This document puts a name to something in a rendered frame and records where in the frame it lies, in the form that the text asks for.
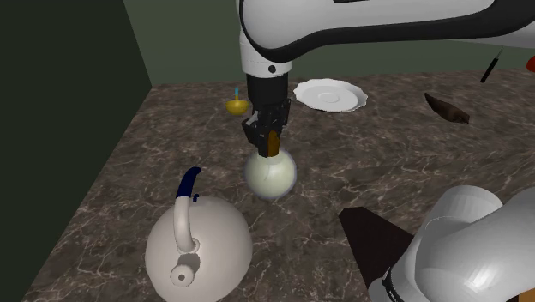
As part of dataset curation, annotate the round pale flask brown neck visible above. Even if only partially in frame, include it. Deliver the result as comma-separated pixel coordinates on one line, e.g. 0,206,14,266
243,130,298,201

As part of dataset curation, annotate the yellow spinning top blue stem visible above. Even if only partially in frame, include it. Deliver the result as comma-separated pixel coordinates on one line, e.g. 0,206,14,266
225,87,249,117

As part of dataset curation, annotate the white kettle blue handle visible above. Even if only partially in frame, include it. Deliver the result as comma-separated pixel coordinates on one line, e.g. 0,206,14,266
144,166,255,302

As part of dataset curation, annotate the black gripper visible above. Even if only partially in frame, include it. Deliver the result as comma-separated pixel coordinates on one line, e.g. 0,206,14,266
241,72,292,158

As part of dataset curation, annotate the black slim kitchen tool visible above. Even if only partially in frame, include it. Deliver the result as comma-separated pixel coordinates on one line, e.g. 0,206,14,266
478,47,504,84

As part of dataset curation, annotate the dark brown elongated object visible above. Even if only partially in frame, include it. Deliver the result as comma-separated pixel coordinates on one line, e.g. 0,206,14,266
424,92,471,125

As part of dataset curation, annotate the dark robot stand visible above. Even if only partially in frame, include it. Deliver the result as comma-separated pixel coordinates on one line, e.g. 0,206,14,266
337,206,415,290

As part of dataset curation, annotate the white scalloped plate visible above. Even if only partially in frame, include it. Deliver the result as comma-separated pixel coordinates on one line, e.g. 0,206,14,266
292,77,370,113

